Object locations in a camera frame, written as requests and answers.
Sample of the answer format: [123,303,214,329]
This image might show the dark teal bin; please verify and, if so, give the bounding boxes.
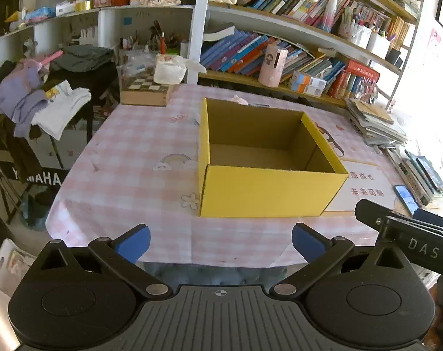
[22,194,57,231]

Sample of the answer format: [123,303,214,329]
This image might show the white printed t-shirt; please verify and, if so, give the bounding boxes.
[31,80,92,140]

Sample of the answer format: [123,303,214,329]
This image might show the white plastic board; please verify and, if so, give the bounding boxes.
[0,238,35,297]

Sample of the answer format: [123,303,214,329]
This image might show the yellow cardboard box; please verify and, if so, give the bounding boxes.
[197,97,350,218]

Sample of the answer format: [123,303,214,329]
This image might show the black keyboard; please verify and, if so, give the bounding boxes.
[0,168,70,191]

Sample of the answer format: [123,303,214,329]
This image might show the stack of dark flat books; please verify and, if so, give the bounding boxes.
[386,146,443,205]

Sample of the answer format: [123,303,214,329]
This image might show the stack of worn books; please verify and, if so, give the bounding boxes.
[347,99,408,147]

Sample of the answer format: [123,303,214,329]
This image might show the red book box set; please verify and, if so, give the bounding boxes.
[344,59,381,85]

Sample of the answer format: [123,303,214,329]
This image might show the cluster of brushes and pens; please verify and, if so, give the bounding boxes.
[121,20,182,54]

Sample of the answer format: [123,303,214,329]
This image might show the white plastic tissue pack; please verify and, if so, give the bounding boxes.
[154,54,187,85]

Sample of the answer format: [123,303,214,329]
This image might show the plain white storage box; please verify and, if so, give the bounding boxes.
[366,31,391,59]

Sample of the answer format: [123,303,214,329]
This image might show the row of blue paperback books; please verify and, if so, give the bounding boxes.
[200,29,348,85]

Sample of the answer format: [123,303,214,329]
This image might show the grey folded garment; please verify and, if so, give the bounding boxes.
[51,45,114,73]

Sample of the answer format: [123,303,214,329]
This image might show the wooden bookshelf with white frame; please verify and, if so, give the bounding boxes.
[187,0,427,110]

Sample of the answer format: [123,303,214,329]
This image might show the pink wall poster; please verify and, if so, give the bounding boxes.
[424,29,443,77]

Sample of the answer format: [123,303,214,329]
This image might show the pink cylinder container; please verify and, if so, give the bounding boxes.
[258,43,288,88]

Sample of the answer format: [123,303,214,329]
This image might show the row of thin colourful books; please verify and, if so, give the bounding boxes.
[329,71,379,103]

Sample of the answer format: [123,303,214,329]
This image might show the pink blue gradient tube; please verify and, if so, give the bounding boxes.
[322,0,341,32]

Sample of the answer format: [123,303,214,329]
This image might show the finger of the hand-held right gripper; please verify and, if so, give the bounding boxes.
[355,199,443,232]

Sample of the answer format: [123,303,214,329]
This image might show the white pen holder with pens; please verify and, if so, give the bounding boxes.
[340,7,372,48]

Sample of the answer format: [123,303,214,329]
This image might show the purple garment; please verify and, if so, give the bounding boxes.
[0,58,48,137]

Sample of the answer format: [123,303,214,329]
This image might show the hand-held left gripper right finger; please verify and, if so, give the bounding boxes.
[269,222,414,300]

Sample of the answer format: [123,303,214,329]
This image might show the wooden chessboard box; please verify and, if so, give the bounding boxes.
[120,75,176,107]

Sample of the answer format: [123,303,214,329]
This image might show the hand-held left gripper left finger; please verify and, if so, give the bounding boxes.
[30,224,174,300]

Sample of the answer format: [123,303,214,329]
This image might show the smartphone with lit screen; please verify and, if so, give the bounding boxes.
[394,185,421,216]

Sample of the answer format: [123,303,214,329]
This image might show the white cubby shelf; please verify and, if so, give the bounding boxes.
[0,4,194,81]

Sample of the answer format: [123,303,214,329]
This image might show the white paper sign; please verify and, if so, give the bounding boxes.
[324,160,397,213]

